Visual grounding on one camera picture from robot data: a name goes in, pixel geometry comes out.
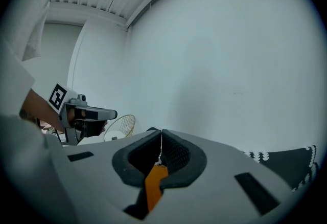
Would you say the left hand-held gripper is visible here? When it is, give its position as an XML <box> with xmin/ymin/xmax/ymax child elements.
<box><xmin>48</xmin><ymin>82</ymin><xmax>118</xmax><ymax>146</ymax></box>

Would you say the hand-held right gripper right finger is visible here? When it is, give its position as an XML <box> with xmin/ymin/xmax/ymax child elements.
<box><xmin>149</xmin><ymin>129</ymin><xmax>302</xmax><ymax>224</ymax></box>

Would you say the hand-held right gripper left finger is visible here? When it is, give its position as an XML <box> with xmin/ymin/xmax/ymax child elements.
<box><xmin>62</xmin><ymin>129</ymin><xmax>162</xmax><ymax>224</ymax></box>

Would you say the orange cushion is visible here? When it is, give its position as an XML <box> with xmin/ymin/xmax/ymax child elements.
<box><xmin>144</xmin><ymin>165</ymin><xmax>170</xmax><ymax>213</ymax></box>

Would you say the person's left forearm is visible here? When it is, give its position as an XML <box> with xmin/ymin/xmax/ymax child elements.
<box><xmin>19</xmin><ymin>88</ymin><xmax>64</xmax><ymax>133</ymax></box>

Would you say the orange black white patterned blanket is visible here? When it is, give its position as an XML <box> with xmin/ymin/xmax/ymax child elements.
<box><xmin>156</xmin><ymin>145</ymin><xmax>320</xmax><ymax>192</ymax></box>

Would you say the person's left hand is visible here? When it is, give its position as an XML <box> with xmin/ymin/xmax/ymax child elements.
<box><xmin>66</xmin><ymin>107</ymin><xmax>87</xmax><ymax>128</ymax></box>

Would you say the white round seat cushion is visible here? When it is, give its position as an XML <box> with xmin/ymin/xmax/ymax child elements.
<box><xmin>106</xmin><ymin>129</ymin><xmax>129</xmax><ymax>142</ymax></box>

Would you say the person's white shirt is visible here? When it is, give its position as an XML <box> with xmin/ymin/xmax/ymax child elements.
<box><xmin>0</xmin><ymin>0</ymin><xmax>72</xmax><ymax>224</ymax></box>

